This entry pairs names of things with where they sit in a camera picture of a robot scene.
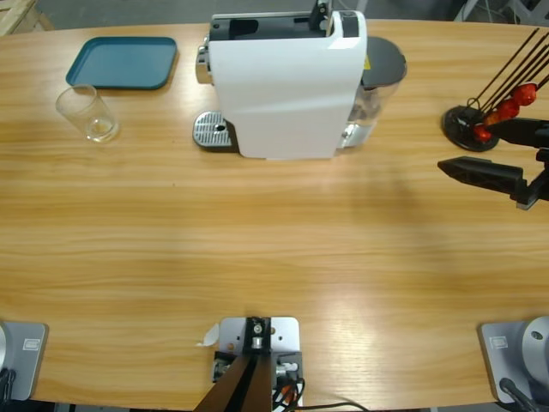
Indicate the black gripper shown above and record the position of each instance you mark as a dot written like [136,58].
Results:
[544,163]

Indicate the grey coffee machine lever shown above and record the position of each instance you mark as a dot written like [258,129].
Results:
[321,15]

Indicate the clear glass cup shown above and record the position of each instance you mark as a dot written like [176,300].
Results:
[102,129]

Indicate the orange coffee capsule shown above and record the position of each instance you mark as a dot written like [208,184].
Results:
[493,119]

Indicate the white capsule coffee machine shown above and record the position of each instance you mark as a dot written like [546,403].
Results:
[279,94]

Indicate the black capsule holder with rods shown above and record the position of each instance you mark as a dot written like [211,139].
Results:
[459,124]

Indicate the clear water tank black lid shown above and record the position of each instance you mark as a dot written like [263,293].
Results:
[384,60]

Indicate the grey metal device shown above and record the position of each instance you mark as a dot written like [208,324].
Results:
[285,339]

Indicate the silver drip tray grate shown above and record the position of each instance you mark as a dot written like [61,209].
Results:
[208,129]

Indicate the white tape piece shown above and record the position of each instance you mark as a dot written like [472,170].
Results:
[210,337]

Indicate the teal plastic tray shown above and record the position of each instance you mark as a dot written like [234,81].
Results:
[128,60]

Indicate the grey metal frame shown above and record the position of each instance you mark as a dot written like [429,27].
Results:
[467,8]

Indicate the black clamp bracket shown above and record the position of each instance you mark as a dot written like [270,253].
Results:
[219,356]

